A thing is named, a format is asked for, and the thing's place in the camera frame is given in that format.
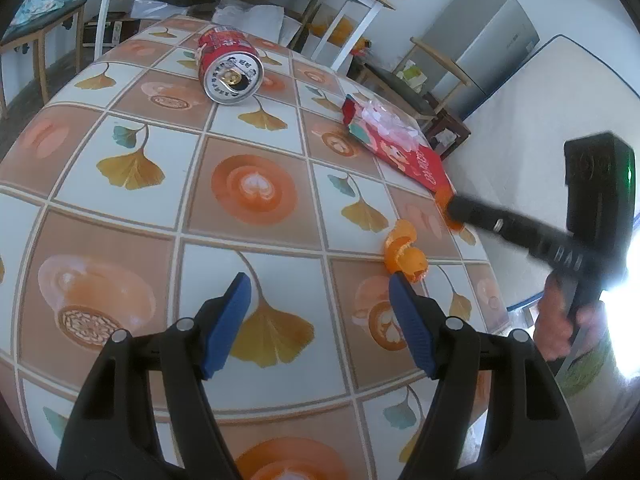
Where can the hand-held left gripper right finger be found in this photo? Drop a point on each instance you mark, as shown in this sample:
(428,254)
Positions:
(412,325)

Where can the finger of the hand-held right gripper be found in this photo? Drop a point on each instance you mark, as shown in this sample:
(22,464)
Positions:
(500,222)

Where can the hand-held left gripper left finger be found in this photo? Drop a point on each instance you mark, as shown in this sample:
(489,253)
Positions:
(227,325)

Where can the curled orange peel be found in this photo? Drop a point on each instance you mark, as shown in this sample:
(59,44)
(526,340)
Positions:
(407,260)
(442,200)

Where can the person's right forearm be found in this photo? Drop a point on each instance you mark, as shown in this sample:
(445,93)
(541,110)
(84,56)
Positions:
(605,400)

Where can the person's right hand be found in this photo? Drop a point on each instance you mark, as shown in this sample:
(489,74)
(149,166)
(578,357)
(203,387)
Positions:
(550,325)

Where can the white mattress blue edge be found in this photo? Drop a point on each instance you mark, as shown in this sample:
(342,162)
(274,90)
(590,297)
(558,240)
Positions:
(550,125)

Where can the dark wooden stool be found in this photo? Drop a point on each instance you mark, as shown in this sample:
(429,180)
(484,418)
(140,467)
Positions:
(452,127)

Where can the red snack packet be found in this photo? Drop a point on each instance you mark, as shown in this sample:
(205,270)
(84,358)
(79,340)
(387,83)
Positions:
(405,160)

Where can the wooden chair dark seat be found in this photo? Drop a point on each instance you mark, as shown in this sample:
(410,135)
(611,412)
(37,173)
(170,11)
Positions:
(425,80)

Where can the white green bag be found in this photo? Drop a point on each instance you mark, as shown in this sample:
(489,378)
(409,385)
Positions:
(412,71)

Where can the grey refrigerator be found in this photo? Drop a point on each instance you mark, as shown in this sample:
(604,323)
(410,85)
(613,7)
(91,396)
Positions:
(485,45)

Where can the white side table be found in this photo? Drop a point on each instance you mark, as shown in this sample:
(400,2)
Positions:
(361,30)

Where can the yellow orange bag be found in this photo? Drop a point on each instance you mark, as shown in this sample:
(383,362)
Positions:
(340,30)

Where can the red drink can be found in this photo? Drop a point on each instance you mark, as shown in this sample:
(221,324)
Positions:
(225,50)

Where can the white sack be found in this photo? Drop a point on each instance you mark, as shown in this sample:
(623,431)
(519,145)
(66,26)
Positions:
(250,17)

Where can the dark low shelf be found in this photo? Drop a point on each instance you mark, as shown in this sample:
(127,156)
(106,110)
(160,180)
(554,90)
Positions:
(107,30)

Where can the white box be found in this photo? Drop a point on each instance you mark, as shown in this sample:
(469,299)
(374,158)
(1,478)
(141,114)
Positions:
(152,9)

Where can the wooden chair with cushion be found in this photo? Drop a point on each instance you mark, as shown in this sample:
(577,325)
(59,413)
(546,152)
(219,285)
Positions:
(40,15)

